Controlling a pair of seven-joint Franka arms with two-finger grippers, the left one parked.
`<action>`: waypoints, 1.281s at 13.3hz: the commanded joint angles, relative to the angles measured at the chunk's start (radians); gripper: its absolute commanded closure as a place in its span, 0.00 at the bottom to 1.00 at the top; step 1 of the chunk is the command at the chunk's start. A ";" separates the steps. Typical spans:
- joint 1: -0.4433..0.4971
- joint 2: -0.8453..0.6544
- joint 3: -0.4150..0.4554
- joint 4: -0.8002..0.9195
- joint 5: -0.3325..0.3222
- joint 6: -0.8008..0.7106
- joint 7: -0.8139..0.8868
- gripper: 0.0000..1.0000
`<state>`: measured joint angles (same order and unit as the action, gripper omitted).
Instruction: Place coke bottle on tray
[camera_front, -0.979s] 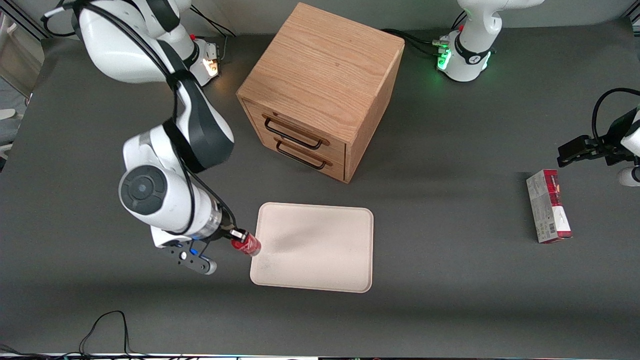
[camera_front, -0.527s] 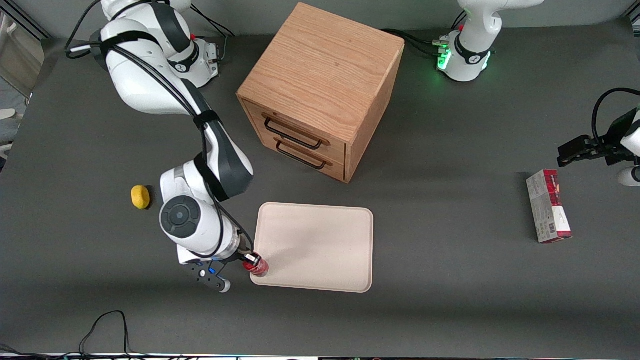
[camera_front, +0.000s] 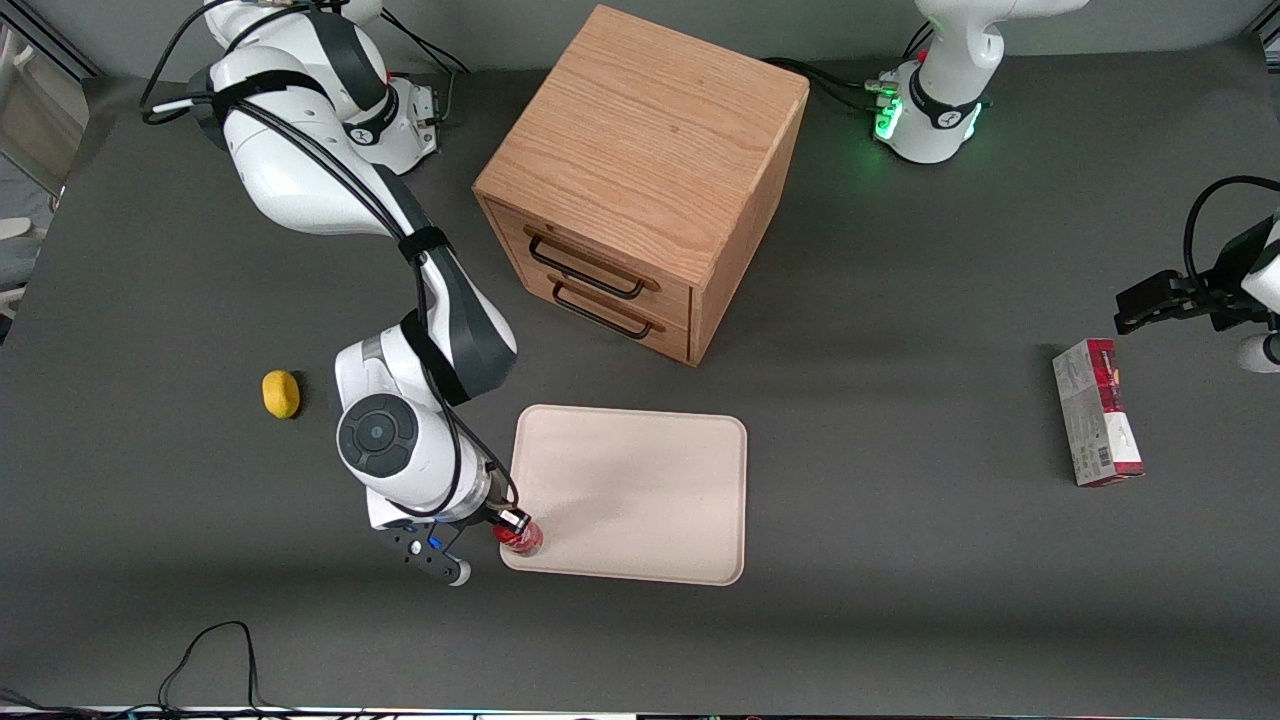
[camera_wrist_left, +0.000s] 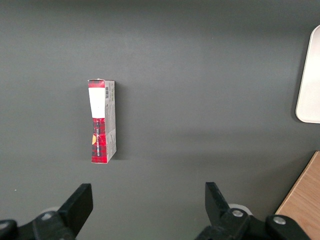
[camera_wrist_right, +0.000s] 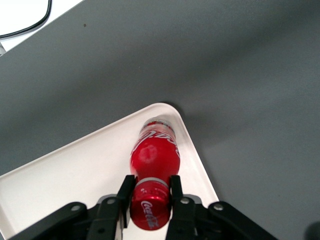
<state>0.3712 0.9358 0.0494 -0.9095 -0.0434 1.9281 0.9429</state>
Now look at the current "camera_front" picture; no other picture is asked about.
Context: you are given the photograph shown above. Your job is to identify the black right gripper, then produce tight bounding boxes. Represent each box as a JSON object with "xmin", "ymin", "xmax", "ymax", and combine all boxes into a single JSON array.
[{"xmin": 462, "ymin": 504, "xmax": 531, "ymax": 533}]

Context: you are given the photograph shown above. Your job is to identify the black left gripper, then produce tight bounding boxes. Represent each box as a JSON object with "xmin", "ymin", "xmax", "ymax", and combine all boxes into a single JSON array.
[{"xmin": 1114, "ymin": 218, "xmax": 1280, "ymax": 336}]

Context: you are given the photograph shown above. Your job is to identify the red coke bottle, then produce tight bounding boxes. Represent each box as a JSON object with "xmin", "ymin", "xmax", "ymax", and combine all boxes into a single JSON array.
[{"xmin": 493, "ymin": 515, "xmax": 545, "ymax": 557}]

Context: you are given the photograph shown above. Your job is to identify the beige plastic tray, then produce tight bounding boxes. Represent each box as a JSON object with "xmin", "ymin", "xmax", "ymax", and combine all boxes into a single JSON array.
[{"xmin": 499, "ymin": 404, "xmax": 749, "ymax": 587}]

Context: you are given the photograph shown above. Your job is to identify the red and grey carton box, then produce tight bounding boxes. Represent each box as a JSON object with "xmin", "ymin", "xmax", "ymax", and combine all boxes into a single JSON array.
[{"xmin": 1052, "ymin": 338, "xmax": 1146, "ymax": 488}]

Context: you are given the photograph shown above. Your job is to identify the wooden drawer front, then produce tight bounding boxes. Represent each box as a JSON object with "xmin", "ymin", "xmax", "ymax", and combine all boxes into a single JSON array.
[
  {"xmin": 518, "ymin": 262, "xmax": 692, "ymax": 364},
  {"xmin": 484, "ymin": 198, "xmax": 694, "ymax": 323}
]

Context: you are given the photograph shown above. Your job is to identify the yellow lemon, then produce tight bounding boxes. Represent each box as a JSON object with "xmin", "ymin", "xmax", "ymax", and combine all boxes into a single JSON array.
[{"xmin": 262, "ymin": 369, "xmax": 302, "ymax": 420}]

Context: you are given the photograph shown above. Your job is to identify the wooden drawer cabinet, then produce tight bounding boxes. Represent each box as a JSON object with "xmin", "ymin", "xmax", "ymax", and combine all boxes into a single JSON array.
[{"xmin": 472, "ymin": 4, "xmax": 811, "ymax": 368}]

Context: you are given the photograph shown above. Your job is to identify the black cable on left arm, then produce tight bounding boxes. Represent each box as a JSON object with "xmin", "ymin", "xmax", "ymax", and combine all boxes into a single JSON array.
[{"xmin": 1184, "ymin": 176, "xmax": 1280, "ymax": 293}]

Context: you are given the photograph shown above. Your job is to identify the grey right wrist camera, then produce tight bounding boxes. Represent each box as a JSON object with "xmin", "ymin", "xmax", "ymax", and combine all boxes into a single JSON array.
[{"xmin": 388, "ymin": 522, "xmax": 473, "ymax": 589}]

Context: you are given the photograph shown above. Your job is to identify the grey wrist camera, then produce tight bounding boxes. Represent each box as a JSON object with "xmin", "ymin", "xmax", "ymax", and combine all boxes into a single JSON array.
[
  {"xmin": 388, "ymin": 522, "xmax": 473, "ymax": 589},
  {"xmin": 1235, "ymin": 333, "xmax": 1280, "ymax": 374}
]

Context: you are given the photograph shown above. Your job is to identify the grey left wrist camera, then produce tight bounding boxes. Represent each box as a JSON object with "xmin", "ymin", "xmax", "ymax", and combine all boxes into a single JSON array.
[{"xmin": 1235, "ymin": 333, "xmax": 1280, "ymax": 374}]

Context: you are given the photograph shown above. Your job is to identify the black metal drawer handle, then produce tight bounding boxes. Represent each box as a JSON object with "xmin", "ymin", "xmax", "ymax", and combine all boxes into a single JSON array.
[
  {"xmin": 523, "ymin": 227, "xmax": 662, "ymax": 301},
  {"xmin": 547, "ymin": 277, "xmax": 667, "ymax": 341}
]

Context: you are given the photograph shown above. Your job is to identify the thin black looped cable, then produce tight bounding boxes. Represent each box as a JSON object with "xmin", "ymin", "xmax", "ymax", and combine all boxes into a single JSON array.
[{"xmin": 158, "ymin": 621, "xmax": 263, "ymax": 716}]

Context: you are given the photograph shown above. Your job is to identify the black cable along right arm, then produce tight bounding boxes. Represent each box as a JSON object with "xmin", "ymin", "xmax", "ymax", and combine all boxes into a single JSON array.
[{"xmin": 140, "ymin": 0, "xmax": 522, "ymax": 521}]

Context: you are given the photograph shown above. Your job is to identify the black cables at left arm base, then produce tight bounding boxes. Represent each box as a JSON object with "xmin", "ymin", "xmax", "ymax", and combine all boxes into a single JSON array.
[{"xmin": 762, "ymin": 57, "xmax": 901, "ymax": 113}]

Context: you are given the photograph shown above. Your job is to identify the black cables at arm base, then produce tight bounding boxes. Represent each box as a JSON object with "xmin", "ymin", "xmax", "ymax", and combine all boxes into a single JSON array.
[
  {"xmin": 378, "ymin": 10, "xmax": 477, "ymax": 129},
  {"xmin": 762, "ymin": 57, "xmax": 901, "ymax": 113}
]

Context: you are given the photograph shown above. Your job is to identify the black cables at right arm base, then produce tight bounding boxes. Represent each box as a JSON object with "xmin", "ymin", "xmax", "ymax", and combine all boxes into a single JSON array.
[{"xmin": 378, "ymin": 10, "xmax": 477, "ymax": 129}]

